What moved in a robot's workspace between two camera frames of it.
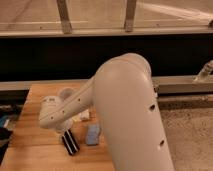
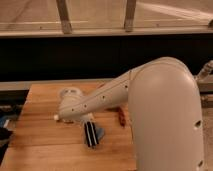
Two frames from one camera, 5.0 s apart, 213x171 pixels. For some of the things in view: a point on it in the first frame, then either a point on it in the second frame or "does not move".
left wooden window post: (65, 18) does not move
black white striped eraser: (70, 142) -> (92, 138)
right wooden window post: (130, 15) does not move
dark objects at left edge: (5, 134) does not move
